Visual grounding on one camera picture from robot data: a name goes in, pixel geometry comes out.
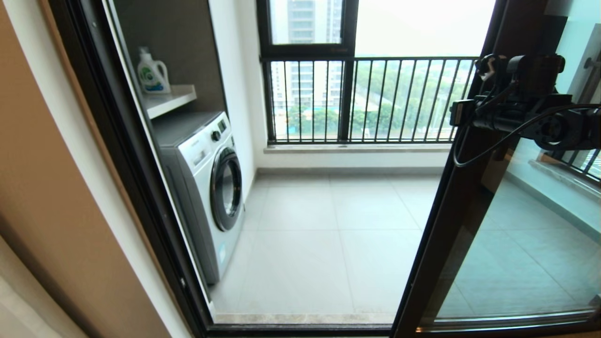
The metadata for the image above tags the dark brown sliding glass door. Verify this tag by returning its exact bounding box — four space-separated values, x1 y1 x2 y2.
392 0 601 338

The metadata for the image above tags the white front-load washing machine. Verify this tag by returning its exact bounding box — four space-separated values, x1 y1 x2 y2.
153 110 245 285

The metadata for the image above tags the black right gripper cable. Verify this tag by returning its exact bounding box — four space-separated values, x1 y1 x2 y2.
452 102 601 168

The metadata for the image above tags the dark brown niche panel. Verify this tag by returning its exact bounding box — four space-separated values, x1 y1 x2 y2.
113 0 227 115

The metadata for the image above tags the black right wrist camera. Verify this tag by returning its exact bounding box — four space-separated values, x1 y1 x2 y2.
506 55 566 97

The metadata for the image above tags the dark brown fixed glass door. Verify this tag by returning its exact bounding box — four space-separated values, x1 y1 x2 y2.
423 0 601 329

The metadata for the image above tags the long grey stone sill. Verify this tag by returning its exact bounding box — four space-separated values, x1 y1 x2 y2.
263 142 451 154

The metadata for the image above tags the long black balcony railing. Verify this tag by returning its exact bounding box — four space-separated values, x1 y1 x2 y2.
262 56 479 144

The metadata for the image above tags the black balcony window frame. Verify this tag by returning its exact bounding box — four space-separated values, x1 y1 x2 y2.
256 0 358 143

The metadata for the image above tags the white detergent bottle green label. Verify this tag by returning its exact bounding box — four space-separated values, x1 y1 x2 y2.
137 47 171 94

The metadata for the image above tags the short grey stone sill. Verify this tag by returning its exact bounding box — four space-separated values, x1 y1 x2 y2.
538 157 601 200

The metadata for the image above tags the white wall shelf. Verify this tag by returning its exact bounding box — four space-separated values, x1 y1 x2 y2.
143 84 198 119

